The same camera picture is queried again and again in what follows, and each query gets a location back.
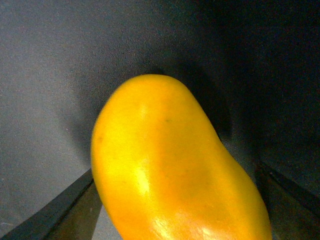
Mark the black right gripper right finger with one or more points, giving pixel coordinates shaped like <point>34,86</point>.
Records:
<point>293,211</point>

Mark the yellow mango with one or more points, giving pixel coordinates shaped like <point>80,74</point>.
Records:
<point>162,172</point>

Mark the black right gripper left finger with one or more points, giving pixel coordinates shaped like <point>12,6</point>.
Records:
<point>72,215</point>

